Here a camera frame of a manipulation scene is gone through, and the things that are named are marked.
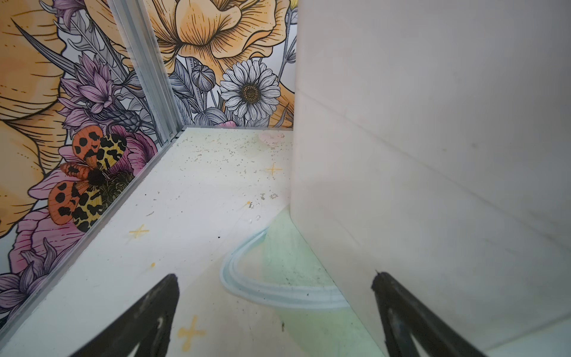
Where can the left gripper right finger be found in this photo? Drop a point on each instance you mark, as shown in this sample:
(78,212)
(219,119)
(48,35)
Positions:
(407,322)

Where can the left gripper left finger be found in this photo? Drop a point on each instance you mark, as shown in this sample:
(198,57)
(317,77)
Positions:
(144,329)

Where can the left aluminium corner post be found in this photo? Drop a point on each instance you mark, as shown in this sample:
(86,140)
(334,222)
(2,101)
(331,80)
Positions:
(136,30)

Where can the white drawer cabinet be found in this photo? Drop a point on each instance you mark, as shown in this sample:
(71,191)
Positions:
(432,142)

